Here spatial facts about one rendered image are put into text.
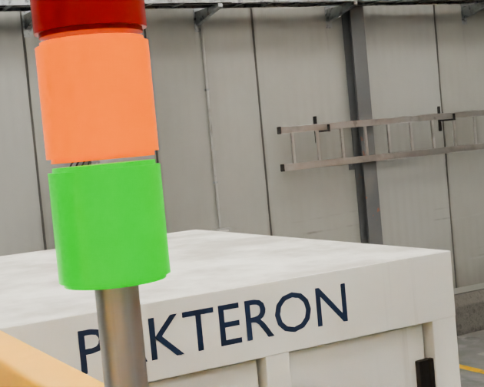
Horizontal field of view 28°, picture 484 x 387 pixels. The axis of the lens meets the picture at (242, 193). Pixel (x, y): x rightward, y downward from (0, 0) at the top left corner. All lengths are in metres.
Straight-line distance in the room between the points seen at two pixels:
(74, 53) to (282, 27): 8.97
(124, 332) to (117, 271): 0.03
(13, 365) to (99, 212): 0.20
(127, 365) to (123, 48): 0.14
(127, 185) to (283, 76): 8.91
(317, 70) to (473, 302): 3.02
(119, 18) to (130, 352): 0.15
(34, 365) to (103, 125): 0.21
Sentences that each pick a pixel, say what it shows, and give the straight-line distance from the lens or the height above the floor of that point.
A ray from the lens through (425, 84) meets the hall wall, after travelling 10.30.
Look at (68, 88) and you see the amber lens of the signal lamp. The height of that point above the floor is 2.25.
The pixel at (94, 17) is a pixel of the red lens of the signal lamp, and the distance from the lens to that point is 0.41.
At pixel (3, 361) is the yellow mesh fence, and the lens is 0.61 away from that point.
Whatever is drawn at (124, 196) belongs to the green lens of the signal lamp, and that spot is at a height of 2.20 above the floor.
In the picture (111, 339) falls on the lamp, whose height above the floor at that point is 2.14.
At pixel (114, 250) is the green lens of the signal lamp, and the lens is 0.41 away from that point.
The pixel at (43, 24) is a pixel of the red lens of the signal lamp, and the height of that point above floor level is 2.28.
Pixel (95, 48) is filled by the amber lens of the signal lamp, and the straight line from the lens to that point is 0.41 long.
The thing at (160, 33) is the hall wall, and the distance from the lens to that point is 8.78.
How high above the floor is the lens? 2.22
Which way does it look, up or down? 3 degrees down
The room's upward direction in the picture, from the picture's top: 5 degrees counter-clockwise
